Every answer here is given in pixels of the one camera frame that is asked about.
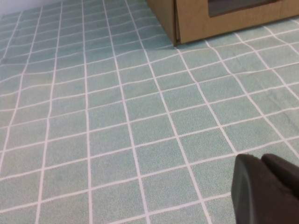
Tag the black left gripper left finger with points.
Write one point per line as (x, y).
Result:
(254, 198)

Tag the cardboard drawer with window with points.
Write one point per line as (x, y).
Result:
(194, 23)

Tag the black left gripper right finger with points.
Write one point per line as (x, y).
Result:
(285, 175)

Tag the green checkered tablecloth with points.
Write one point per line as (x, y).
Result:
(93, 116)

